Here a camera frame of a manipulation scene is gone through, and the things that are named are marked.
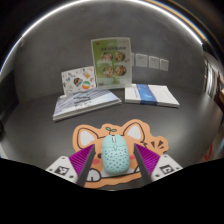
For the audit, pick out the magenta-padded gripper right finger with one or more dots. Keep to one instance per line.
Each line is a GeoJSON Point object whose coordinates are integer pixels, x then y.
{"type": "Point", "coordinates": [166, 165]}

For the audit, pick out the green menu sign stand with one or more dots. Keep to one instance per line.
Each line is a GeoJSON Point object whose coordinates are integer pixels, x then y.
{"type": "Point", "coordinates": [111, 63]}

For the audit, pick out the white sticker sheet card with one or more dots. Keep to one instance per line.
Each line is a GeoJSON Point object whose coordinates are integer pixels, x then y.
{"type": "Point", "coordinates": [78, 80]}

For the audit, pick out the grey striped cover book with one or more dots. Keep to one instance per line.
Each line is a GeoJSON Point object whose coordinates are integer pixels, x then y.
{"type": "Point", "coordinates": [83, 103]}

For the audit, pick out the white book with blue stripe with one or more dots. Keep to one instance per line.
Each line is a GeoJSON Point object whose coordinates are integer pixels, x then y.
{"type": "Point", "coordinates": [153, 95]}

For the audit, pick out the teal perforated computer mouse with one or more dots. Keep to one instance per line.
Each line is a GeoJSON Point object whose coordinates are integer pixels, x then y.
{"type": "Point", "coordinates": [115, 155]}

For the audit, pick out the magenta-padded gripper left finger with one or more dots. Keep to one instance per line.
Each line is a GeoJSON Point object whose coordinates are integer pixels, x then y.
{"type": "Point", "coordinates": [63, 168]}

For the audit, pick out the white wall sockets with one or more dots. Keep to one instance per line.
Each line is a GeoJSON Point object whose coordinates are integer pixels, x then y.
{"type": "Point", "coordinates": [150, 61]}

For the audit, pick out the orange corgi-shaped mouse pad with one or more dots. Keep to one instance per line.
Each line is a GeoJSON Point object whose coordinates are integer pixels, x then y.
{"type": "Point", "coordinates": [87, 138]}

